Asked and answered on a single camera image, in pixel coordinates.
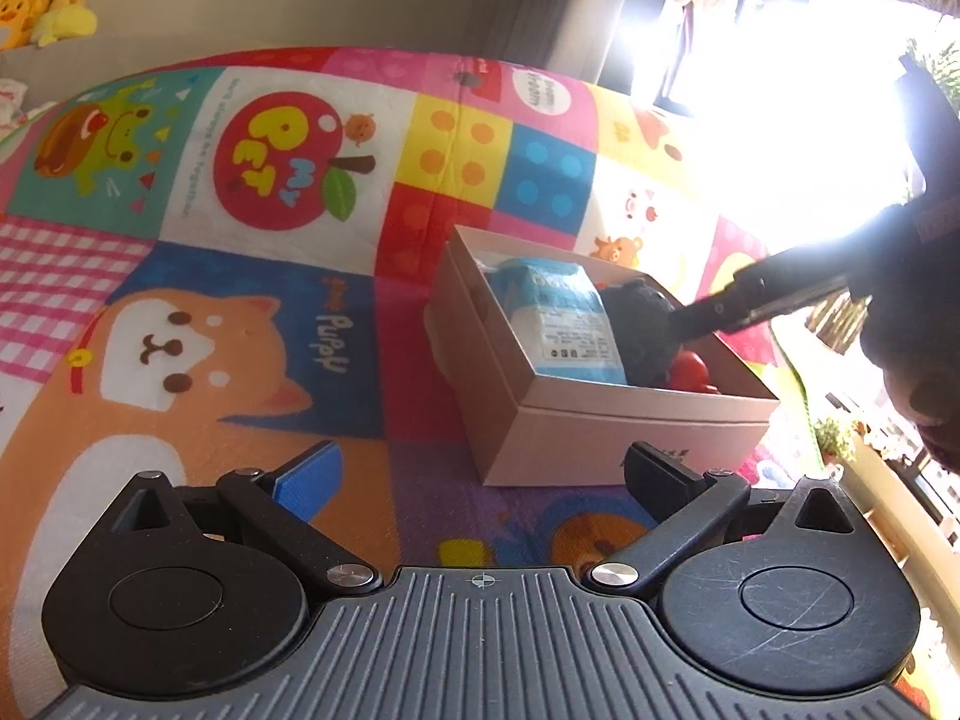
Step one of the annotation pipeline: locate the colourful printed play mat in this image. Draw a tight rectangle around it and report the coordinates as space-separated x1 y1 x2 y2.
0 45 826 720

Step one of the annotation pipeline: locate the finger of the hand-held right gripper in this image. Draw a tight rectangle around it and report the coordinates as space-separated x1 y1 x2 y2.
670 266 775 338

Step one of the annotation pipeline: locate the orange striped duck plush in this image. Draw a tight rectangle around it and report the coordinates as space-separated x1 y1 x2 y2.
0 0 57 53

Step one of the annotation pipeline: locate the red daruma doll toy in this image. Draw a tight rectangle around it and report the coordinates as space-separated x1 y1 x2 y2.
660 349 722 395

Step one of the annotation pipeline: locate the black plush toy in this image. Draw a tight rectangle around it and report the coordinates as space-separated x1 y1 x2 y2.
600 277 687 391

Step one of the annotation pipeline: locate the beige sofa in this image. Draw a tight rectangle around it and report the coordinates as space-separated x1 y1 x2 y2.
0 30 226 128

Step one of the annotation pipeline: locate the pink cardboard box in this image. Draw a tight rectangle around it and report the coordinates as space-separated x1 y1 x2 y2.
435 225 781 488

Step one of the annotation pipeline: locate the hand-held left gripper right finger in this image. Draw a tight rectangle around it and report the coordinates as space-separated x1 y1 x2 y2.
589 441 871 601

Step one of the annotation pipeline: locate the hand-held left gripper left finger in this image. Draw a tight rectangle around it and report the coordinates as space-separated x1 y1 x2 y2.
112 439 383 597

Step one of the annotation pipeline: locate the small potted plant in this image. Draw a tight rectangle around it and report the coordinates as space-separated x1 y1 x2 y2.
814 412 860 462

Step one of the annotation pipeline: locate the pile of pale cloth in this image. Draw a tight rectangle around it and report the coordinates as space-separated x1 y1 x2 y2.
0 79 38 140

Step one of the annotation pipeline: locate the blue white soft packet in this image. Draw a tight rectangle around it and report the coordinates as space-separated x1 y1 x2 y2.
486 256 629 385

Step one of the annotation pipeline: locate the person's right hand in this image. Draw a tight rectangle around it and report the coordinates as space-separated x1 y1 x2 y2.
859 223 960 470

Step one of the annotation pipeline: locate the grey curtain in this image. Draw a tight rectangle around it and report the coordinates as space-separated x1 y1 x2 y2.
480 0 646 91

